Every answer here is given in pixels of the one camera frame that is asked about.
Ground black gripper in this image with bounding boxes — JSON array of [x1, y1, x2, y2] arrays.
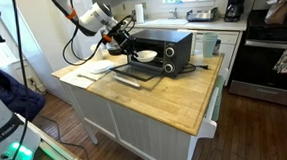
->
[[111, 21, 140, 61]]

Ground toaster oven glass door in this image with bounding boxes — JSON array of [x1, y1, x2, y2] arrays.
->
[[108, 59, 167, 90]]

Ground white black oven knob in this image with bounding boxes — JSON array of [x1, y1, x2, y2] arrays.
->
[[165, 46, 176, 58], [163, 62, 175, 74]]

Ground black toaster oven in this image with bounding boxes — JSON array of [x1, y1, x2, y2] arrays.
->
[[126, 26, 196, 81]]

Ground glass electric kettle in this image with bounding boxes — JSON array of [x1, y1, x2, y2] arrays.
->
[[105, 37, 125, 57]]

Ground white lidded paper cup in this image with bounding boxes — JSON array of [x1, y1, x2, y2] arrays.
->
[[89, 42, 105, 62]]

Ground white paper towel roll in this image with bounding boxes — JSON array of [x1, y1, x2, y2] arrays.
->
[[134, 3, 146, 24]]

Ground stacked white bowls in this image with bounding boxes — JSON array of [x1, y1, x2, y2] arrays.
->
[[89, 61, 116, 75]]

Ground white kitchen sink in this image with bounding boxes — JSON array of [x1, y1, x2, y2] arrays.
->
[[144, 16, 189, 28]]

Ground silver fork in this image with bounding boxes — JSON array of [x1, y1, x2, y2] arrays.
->
[[77, 72, 97, 83]]

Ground chrome faucet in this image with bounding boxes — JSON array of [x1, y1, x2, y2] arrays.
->
[[168, 7, 180, 20]]

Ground stained white cloth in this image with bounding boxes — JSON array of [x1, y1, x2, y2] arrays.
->
[[57, 60, 113, 91]]

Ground white wooden kitchen island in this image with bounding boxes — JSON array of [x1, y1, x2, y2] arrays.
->
[[50, 48, 235, 160]]

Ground grey dish rack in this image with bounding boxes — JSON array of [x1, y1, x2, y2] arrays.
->
[[185, 6, 220, 24]]

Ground teal stacked cups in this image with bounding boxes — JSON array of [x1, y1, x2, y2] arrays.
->
[[201, 31, 220, 59]]

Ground black coffee maker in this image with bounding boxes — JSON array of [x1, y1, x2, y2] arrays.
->
[[223, 0, 250, 23]]

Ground blue jacket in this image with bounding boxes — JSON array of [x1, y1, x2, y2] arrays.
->
[[0, 57, 49, 123]]

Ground brown paper bag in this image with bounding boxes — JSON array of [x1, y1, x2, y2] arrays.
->
[[263, 0, 287, 26]]

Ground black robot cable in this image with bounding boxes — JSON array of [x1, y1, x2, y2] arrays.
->
[[59, 13, 138, 68]]

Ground black oven power cord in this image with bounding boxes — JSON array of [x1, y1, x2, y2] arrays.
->
[[179, 61, 211, 74]]

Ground white island towel rail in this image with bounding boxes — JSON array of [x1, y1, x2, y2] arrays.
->
[[192, 68, 233, 140]]

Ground black floor cable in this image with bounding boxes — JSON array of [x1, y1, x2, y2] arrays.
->
[[38, 111, 92, 160]]

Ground black hanging cable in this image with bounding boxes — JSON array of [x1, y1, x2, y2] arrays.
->
[[0, 0, 34, 160]]

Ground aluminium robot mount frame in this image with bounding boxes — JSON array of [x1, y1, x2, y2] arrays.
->
[[14, 110, 86, 160]]

